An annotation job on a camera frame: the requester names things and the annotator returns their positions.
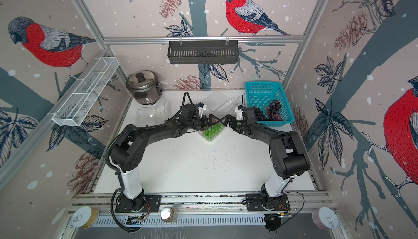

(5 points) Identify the small round silver light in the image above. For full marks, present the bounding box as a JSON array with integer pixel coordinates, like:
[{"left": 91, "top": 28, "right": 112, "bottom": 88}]
[{"left": 160, "top": 207, "right": 176, "bottom": 222}]

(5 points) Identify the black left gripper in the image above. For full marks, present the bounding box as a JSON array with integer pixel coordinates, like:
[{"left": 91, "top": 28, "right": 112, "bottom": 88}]
[{"left": 187, "top": 114, "right": 221, "bottom": 132}]

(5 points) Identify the silver rice cooker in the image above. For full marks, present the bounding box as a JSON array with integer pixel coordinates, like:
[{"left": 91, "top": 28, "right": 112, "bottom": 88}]
[{"left": 126, "top": 70, "right": 162, "bottom": 105}]

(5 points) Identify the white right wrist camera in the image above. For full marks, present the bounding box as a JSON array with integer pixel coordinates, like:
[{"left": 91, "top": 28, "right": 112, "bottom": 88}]
[{"left": 235, "top": 105, "right": 243, "bottom": 120}]

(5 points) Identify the black grape bunch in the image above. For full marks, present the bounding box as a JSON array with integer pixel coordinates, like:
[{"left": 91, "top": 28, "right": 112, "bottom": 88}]
[{"left": 253, "top": 107, "right": 268, "bottom": 121}]

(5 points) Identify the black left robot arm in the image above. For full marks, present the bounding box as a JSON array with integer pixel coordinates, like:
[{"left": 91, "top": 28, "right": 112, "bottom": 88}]
[{"left": 104, "top": 92, "right": 217, "bottom": 212}]

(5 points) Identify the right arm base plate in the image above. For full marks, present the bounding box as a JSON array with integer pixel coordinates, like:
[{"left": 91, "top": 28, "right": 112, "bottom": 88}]
[{"left": 241, "top": 191, "right": 291, "bottom": 212}]

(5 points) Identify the green grape bunch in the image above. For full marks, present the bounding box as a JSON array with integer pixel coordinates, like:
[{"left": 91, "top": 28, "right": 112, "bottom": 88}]
[{"left": 201, "top": 122, "right": 224, "bottom": 141}]

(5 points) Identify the white tape roll left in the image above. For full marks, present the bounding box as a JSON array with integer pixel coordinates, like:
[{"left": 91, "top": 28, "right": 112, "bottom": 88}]
[{"left": 71, "top": 206, "right": 100, "bottom": 229}]

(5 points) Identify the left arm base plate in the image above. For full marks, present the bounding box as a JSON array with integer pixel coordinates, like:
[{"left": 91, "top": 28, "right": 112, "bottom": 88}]
[{"left": 115, "top": 193, "right": 162, "bottom": 214}]

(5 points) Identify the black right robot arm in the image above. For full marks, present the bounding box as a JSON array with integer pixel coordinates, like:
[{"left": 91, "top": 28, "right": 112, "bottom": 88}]
[{"left": 218, "top": 106, "right": 310, "bottom": 211}]

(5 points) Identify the dark purple grape bunch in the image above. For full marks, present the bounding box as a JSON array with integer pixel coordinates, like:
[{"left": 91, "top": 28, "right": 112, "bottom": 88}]
[{"left": 265, "top": 100, "right": 282, "bottom": 121}]

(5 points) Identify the black hanging wire basket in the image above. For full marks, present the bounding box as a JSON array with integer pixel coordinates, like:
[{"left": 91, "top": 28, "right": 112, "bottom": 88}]
[{"left": 168, "top": 40, "right": 239, "bottom": 65}]

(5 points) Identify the white tape roll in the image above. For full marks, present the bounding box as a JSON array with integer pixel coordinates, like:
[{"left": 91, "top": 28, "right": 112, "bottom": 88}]
[
  {"left": 312, "top": 207, "right": 339, "bottom": 230},
  {"left": 71, "top": 206, "right": 100, "bottom": 229}
]

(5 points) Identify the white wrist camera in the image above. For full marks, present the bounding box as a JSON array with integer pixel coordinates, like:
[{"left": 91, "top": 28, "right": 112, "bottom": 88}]
[
  {"left": 235, "top": 105, "right": 243, "bottom": 120},
  {"left": 196, "top": 102, "right": 207, "bottom": 114}
]

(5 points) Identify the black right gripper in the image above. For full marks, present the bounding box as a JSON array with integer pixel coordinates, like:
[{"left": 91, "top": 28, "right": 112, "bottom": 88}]
[{"left": 220, "top": 114, "right": 248, "bottom": 133}]

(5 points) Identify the clear clamshell container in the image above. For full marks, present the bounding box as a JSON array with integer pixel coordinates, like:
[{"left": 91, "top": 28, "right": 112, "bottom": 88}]
[
  {"left": 202, "top": 92, "right": 242, "bottom": 118},
  {"left": 135, "top": 97, "right": 172, "bottom": 127},
  {"left": 197, "top": 121, "right": 226, "bottom": 142}
]

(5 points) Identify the teal plastic basket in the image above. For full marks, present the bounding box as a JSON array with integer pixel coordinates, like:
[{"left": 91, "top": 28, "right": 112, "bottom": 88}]
[{"left": 245, "top": 81, "right": 295, "bottom": 127}]

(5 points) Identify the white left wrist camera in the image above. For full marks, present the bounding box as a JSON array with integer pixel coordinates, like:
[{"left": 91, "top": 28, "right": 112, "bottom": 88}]
[{"left": 196, "top": 102, "right": 207, "bottom": 114}]

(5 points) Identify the white tape roll right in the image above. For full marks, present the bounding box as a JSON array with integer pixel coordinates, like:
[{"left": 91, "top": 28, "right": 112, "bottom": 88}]
[{"left": 312, "top": 207, "right": 339, "bottom": 230}]

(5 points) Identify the white wire mesh shelf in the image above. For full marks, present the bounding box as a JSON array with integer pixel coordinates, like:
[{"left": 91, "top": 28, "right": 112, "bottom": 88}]
[{"left": 52, "top": 57, "right": 119, "bottom": 126}]

